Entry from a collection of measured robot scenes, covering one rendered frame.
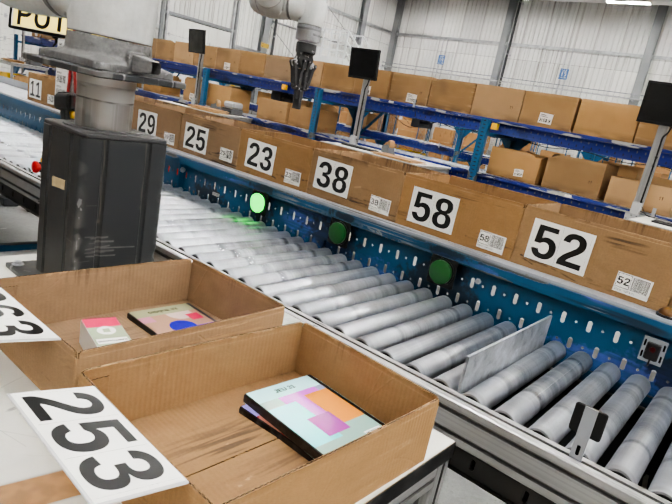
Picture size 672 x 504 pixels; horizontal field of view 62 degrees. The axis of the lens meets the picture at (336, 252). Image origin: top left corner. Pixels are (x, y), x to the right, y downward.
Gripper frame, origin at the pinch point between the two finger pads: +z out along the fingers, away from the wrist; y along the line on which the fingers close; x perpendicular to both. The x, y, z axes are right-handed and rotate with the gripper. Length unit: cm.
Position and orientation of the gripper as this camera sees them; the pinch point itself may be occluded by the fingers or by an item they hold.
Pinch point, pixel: (297, 99)
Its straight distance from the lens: 217.6
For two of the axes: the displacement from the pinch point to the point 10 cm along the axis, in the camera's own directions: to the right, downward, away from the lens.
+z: -1.9, 9.5, 2.6
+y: 6.4, -0.9, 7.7
